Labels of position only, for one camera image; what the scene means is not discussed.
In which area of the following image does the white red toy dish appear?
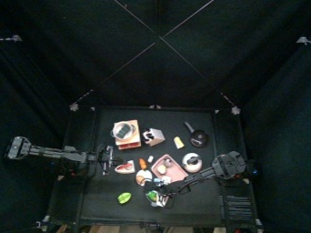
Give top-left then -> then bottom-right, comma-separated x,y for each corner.
114,159 -> 137,175

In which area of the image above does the green toy vegetable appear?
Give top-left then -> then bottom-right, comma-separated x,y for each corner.
145,190 -> 160,203

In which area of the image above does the pink tray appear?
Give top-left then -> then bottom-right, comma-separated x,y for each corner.
150,154 -> 189,184

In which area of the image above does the red wooden toy stove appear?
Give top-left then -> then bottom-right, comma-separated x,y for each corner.
113,119 -> 141,151

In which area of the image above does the white round plate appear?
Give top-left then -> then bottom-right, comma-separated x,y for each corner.
134,168 -> 154,187

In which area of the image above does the green toy leaf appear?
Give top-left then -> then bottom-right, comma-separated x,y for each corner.
116,192 -> 132,205

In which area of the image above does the white toy pot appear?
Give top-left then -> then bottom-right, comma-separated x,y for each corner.
110,121 -> 138,141

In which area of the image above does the white toy knife block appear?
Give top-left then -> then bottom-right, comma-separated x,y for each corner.
141,127 -> 166,147

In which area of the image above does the yellow toy cheese wedge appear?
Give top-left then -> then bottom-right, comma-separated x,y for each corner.
172,136 -> 185,150

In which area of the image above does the black toy frying pan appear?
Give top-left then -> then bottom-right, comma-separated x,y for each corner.
182,121 -> 209,148

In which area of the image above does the white kettle grey handle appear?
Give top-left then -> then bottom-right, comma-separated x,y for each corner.
181,152 -> 204,174

